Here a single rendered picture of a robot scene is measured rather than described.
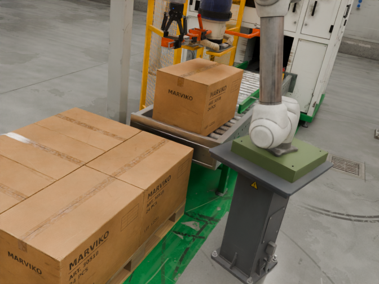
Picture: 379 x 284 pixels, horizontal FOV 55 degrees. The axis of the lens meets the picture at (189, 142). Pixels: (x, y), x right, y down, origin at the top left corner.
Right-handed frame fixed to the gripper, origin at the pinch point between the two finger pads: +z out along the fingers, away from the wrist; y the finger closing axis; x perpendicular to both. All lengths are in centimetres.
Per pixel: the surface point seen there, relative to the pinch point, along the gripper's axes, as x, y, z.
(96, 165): 43, 16, 68
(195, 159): -20, -18, 78
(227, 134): -39, -31, 62
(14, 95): -90, 241, 122
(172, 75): -26.3, 10.8, 27.5
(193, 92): -25.3, -5.9, 34.5
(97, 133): 10, 42, 67
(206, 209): -29, -29, 122
